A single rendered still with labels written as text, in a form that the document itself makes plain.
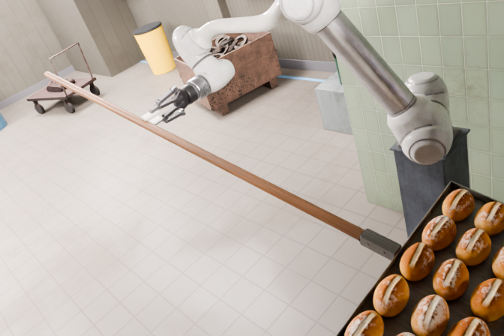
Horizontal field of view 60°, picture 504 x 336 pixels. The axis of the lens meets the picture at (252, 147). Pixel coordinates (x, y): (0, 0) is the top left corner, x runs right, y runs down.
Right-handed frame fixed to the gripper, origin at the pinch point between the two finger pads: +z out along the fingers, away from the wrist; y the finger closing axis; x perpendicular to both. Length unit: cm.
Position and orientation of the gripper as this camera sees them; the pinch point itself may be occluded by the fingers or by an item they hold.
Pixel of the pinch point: (151, 118)
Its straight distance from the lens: 166.9
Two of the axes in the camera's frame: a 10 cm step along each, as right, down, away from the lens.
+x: -7.2, -3.4, 6.1
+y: 1.7, 7.7, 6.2
